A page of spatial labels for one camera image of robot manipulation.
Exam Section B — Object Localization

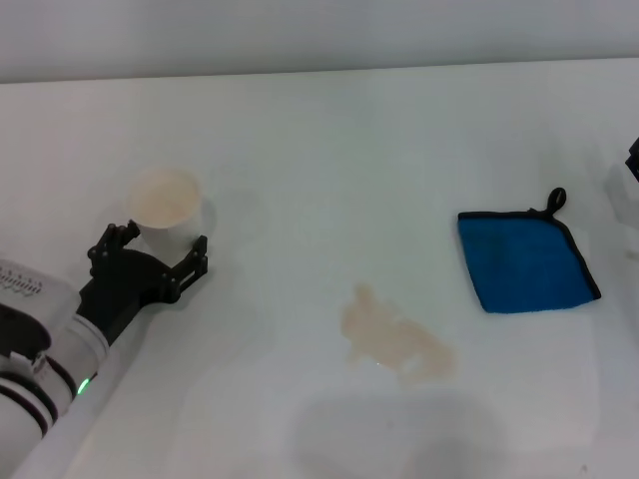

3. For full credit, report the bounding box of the white paper cup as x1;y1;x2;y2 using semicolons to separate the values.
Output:
124;168;207;263

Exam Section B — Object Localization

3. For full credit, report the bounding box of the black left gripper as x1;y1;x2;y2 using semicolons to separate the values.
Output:
74;219;210;346

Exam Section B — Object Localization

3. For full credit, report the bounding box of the blue rag with black trim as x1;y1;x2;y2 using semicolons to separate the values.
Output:
457;187;603;315

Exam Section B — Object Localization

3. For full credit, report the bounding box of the brown water stain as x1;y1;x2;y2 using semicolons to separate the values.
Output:
340;282;459;386

